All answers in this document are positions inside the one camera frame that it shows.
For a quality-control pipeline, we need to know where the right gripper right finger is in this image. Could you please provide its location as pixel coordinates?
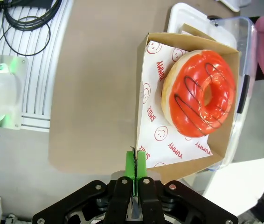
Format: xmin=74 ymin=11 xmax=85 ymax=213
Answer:
xmin=135 ymin=151 xmax=239 ymax=224

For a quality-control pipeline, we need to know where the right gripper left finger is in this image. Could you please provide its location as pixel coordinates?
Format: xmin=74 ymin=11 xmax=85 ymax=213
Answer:
xmin=32 ymin=151 xmax=136 ymax=224

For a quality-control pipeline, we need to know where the white printed paper liner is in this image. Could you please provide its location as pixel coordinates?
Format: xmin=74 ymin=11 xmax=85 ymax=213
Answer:
xmin=137 ymin=40 xmax=214 ymax=169

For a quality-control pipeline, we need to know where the brown cardboard donut box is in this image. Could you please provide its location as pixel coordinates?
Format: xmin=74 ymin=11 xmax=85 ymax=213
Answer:
xmin=135 ymin=32 xmax=240 ymax=183

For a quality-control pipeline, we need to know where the red glazed donut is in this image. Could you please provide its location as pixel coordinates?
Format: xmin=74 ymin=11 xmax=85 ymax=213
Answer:
xmin=160 ymin=49 xmax=237 ymax=139

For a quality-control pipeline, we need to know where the white side table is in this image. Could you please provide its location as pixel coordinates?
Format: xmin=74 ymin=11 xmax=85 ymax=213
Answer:
xmin=202 ymin=154 xmax=264 ymax=217

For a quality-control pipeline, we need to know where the white display tray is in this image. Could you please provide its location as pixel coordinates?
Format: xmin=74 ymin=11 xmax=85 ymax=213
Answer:
xmin=167 ymin=2 xmax=240 ymax=49

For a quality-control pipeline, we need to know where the clear plastic bin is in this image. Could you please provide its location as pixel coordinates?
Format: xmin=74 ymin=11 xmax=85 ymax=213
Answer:
xmin=206 ymin=15 xmax=259 ymax=174

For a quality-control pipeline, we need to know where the black lid handle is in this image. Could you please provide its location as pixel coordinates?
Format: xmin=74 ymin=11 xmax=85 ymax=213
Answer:
xmin=236 ymin=74 xmax=250 ymax=115

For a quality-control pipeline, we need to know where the aluminium slatted base frame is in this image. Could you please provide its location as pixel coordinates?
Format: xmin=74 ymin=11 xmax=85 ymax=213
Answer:
xmin=0 ymin=0 xmax=75 ymax=133

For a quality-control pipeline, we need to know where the thin black cable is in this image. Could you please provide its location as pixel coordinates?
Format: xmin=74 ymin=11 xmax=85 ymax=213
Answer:
xmin=0 ymin=15 xmax=52 ymax=66

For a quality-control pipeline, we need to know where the thick black cable bundle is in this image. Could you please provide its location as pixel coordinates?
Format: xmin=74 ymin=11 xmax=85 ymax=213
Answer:
xmin=2 ymin=0 xmax=63 ymax=32

